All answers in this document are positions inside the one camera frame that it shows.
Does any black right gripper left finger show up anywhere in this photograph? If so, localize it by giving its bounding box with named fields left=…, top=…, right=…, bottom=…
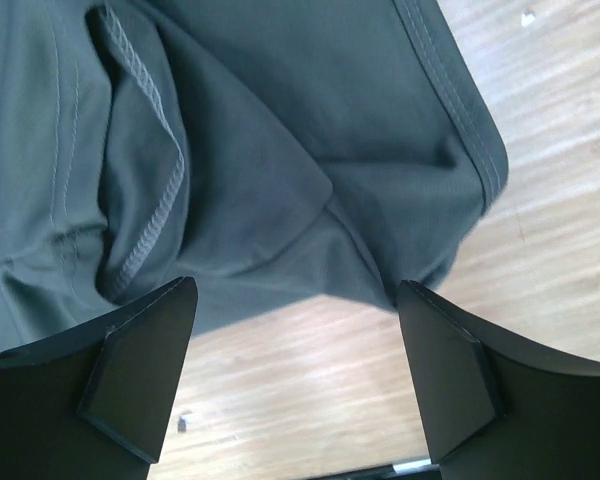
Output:
left=0, top=277, right=198, bottom=479

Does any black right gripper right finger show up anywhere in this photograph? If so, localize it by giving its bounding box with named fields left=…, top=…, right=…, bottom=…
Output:
left=398, top=281, right=600, bottom=479

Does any dark grey t shirt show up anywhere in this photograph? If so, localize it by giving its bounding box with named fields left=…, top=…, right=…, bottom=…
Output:
left=0, top=1, right=508, bottom=352

